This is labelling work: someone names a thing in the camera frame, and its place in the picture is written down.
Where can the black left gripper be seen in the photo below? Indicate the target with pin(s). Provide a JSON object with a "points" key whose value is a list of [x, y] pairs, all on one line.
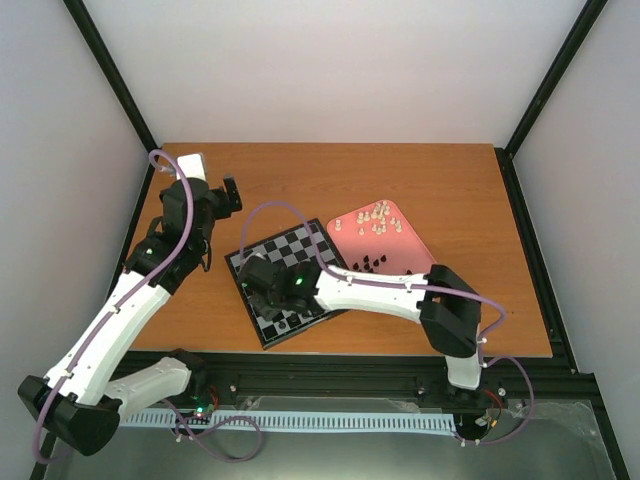
{"points": [[226, 206]]}

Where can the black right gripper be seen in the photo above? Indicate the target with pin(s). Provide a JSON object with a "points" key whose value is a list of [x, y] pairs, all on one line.
{"points": [[264, 311]]}

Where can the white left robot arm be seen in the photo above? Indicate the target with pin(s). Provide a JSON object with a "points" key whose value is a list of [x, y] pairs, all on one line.
{"points": [[78, 400]]}

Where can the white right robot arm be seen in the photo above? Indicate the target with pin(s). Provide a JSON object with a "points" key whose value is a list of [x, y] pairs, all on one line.
{"points": [[446, 308]]}

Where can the black and grey chessboard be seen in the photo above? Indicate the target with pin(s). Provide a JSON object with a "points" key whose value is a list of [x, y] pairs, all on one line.
{"points": [[287, 248]]}

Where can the pink plastic tray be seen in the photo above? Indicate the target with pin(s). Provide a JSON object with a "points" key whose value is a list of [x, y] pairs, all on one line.
{"points": [[406, 252]]}

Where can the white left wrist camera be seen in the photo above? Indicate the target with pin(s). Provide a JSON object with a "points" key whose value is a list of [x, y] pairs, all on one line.
{"points": [[191, 166]]}

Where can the light blue slotted cable duct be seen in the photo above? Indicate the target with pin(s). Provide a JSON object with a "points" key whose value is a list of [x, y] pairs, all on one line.
{"points": [[302, 422]]}

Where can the black left frame post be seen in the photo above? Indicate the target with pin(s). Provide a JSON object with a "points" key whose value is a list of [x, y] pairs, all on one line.
{"points": [[100, 52]]}

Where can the black frame post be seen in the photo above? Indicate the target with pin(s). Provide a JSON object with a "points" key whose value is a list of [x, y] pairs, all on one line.
{"points": [[578, 33], [100, 52]]}

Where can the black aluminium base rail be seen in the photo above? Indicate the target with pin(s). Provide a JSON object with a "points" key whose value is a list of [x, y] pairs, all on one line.
{"points": [[422, 379]]}

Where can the black right frame post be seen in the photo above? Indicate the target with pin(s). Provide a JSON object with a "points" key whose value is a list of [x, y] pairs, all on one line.
{"points": [[578, 33]]}

